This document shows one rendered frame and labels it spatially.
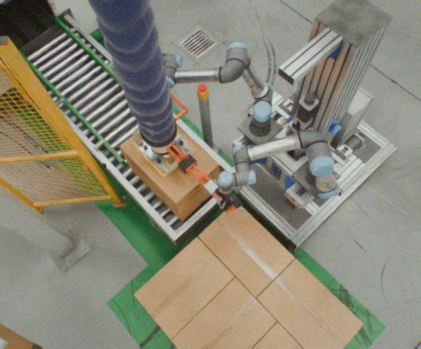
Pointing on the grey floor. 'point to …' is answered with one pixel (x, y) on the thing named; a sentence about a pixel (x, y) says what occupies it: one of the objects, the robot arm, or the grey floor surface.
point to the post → (205, 116)
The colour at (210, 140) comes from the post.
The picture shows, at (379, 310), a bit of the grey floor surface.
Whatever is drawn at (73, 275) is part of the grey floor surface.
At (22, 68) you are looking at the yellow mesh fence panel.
